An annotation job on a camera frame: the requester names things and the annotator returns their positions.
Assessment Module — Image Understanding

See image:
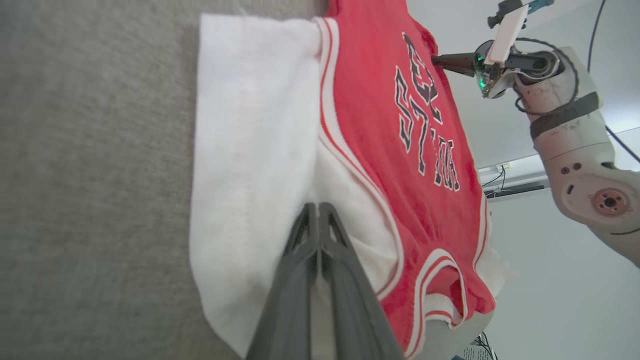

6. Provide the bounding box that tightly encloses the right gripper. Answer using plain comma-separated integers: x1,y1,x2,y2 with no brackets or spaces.
431,40,562,100

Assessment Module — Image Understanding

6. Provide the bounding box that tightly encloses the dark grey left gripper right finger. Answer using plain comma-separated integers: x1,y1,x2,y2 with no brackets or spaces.
319,202,404,360

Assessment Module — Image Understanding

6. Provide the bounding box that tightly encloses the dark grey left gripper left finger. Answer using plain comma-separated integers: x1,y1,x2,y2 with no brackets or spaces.
245,202,320,360

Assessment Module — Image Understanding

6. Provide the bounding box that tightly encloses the red and white basketball jersey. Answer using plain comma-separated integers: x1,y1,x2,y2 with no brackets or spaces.
188,0,517,360

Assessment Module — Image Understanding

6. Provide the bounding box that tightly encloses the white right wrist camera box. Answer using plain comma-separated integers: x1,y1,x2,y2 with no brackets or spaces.
483,4,530,66

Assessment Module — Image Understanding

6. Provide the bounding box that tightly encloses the black right wrist camera connector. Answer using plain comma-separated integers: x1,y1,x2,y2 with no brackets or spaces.
487,0,538,29

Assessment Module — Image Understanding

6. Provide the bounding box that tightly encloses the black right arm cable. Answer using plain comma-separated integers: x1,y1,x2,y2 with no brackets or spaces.
514,37,582,117

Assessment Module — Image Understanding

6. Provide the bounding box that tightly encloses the white wall cable duct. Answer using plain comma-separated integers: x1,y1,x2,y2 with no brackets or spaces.
477,154,552,202

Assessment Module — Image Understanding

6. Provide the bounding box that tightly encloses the black cable bundle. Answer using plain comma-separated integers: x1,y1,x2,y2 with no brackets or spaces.
452,331,499,360

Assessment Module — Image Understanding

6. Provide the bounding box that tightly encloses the blue cable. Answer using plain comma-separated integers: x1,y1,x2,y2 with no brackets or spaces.
587,0,640,164

